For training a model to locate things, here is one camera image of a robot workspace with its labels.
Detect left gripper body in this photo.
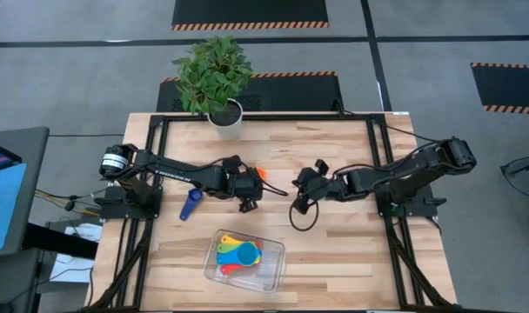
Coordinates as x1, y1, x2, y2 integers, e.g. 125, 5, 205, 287
223, 155, 265, 203

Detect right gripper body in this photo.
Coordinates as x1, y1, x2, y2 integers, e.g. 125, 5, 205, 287
306, 168, 349, 203

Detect dark blue measuring cup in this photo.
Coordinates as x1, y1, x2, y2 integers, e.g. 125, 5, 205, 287
178, 187, 204, 223

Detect light blue measuring cup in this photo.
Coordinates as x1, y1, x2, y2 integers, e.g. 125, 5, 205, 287
215, 241, 264, 268

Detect clear plastic basket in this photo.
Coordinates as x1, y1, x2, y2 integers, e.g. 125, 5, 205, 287
203, 228, 288, 295

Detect red measuring cup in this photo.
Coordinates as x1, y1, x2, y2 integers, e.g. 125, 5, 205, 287
219, 237, 265, 276

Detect white plant pot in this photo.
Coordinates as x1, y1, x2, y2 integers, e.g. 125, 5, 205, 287
206, 98, 245, 142

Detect black hazard-striped floor mat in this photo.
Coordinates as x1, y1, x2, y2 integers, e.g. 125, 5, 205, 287
470, 62, 529, 116
155, 70, 345, 114
171, 0, 331, 32

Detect green leafy plant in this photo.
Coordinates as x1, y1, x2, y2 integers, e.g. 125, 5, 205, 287
171, 35, 255, 117

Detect white paper sheets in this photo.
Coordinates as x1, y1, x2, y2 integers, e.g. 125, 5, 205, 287
50, 223, 104, 284

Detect grey desk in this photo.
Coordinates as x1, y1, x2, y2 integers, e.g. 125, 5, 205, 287
0, 126, 50, 258

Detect light blue board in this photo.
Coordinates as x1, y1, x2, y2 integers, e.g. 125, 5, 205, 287
0, 162, 28, 252

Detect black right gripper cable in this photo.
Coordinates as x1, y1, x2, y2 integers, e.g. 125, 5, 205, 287
288, 197, 321, 233

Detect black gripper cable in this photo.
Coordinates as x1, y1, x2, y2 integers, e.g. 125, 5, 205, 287
242, 160, 290, 197
288, 197, 321, 233

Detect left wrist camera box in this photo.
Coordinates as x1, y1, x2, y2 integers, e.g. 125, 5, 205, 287
239, 197, 260, 215

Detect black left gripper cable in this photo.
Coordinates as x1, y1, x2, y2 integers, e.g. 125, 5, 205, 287
242, 160, 290, 197

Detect black aluminium table frame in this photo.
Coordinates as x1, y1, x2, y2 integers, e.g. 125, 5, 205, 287
84, 111, 462, 312

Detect black cable across table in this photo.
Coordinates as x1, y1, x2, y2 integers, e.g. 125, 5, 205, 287
333, 99, 442, 144

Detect floor cable bundle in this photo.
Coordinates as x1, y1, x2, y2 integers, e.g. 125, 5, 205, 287
33, 187, 107, 218

